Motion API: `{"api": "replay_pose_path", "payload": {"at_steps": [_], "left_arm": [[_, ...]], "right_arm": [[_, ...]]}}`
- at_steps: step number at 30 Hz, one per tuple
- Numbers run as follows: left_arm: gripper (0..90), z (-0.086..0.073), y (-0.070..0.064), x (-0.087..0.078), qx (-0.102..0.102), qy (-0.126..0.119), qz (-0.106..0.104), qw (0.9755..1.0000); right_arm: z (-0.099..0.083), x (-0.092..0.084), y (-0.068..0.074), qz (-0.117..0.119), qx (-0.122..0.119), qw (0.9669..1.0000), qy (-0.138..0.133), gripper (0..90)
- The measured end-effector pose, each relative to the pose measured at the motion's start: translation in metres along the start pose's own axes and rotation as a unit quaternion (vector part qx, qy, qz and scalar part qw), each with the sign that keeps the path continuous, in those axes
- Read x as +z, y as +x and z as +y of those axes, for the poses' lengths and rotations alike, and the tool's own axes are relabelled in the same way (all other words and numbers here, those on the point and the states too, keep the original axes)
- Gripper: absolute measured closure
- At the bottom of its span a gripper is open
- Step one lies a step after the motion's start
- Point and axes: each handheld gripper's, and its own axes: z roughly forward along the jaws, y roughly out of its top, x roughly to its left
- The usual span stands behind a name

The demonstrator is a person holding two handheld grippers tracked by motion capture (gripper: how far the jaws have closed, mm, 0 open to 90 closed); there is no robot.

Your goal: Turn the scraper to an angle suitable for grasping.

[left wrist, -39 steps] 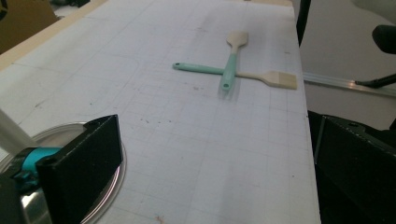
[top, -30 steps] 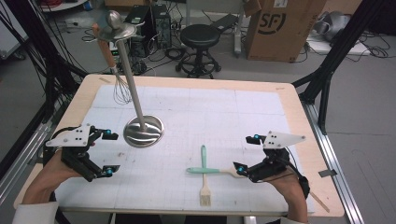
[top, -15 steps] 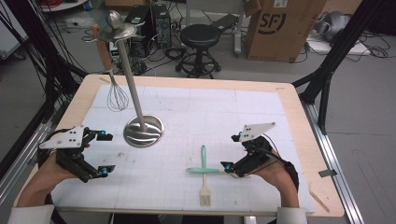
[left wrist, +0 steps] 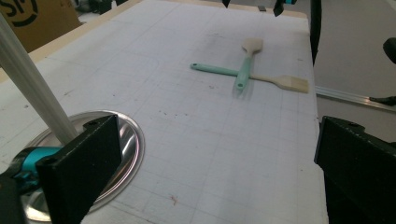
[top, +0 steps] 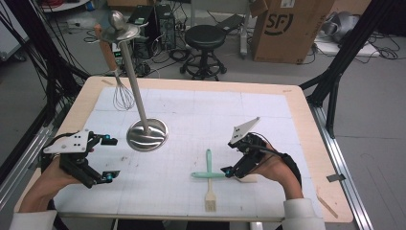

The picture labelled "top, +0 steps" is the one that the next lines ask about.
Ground large cardboard box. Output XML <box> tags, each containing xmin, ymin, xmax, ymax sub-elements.
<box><xmin>249</xmin><ymin>0</ymin><xmax>336</xmax><ymax>65</ymax></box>

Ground black computer tower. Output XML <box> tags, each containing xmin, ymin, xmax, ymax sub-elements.
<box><xmin>127</xmin><ymin>4</ymin><xmax>158</xmax><ymax>60</ymax></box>
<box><xmin>155</xmin><ymin>3</ymin><xmax>177</xmax><ymax>51</ymax></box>

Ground pastry brush with green handle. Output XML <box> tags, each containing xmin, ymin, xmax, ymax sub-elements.
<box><xmin>204</xmin><ymin>149</ymin><xmax>217</xmax><ymax>213</ymax></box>

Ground black round stool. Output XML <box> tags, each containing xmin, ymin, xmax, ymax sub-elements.
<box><xmin>179</xmin><ymin>24</ymin><xmax>228</xmax><ymax>81</ymax></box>

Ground person's right hand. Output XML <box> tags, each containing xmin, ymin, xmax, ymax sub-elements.
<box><xmin>252</xmin><ymin>143</ymin><xmax>303</xmax><ymax>197</ymax></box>

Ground white desk leg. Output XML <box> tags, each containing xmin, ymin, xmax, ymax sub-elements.
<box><xmin>238</xmin><ymin>0</ymin><xmax>254</xmax><ymax>58</ymax></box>

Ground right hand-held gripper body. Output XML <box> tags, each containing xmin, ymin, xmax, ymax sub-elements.
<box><xmin>229</xmin><ymin>116</ymin><xmax>267</xmax><ymax>179</ymax></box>

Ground steel utensil stand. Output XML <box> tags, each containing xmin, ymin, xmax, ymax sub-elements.
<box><xmin>95</xmin><ymin>10</ymin><xmax>169</xmax><ymax>152</ymax></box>

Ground black wrist strap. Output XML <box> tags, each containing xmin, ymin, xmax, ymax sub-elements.
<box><xmin>281</xmin><ymin>152</ymin><xmax>303</xmax><ymax>186</ymax></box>

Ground wire whisk with wooden handle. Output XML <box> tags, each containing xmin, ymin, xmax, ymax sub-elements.
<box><xmin>94</xmin><ymin>23</ymin><xmax>136</xmax><ymax>112</ymax></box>

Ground white grid mat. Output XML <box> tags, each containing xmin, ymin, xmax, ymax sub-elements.
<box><xmin>51</xmin><ymin>86</ymin><xmax>324</xmax><ymax>219</ymax></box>

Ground small device with green display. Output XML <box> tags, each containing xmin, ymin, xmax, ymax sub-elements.
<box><xmin>111</xmin><ymin>44</ymin><xmax>128</xmax><ymax>68</ymax></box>

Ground spatula with green handle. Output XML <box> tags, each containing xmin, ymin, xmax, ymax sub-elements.
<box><xmin>191</xmin><ymin>171</ymin><xmax>259</xmax><ymax>184</ymax></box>

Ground black metal frame stand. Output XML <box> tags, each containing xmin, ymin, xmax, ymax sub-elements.
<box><xmin>0</xmin><ymin>0</ymin><xmax>91</xmax><ymax>128</ymax></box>
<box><xmin>300</xmin><ymin>0</ymin><xmax>396</xmax><ymax>139</ymax></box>

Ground person's left hand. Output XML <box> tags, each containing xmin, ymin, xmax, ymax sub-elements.
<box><xmin>39</xmin><ymin>156</ymin><xmax>80</xmax><ymax>195</ymax></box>

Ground aluminium floor rail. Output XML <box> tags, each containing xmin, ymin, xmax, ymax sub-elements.
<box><xmin>307</xmin><ymin>103</ymin><xmax>374</xmax><ymax>230</ymax></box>
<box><xmin>0</xmin><ymin>124</ymin><xmax>54</xmax><ymax>209</ymax></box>

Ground grey tape strip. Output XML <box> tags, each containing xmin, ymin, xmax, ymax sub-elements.
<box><xmin>326</xmin><ymin>172</ymin><xmax>347</xmax><ymax>183</ymax></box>

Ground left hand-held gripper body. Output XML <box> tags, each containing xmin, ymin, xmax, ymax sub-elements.
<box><xmin>42</xmin><ymin>128</ymin><xmax>104</xmax><ymax>190</ymax></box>

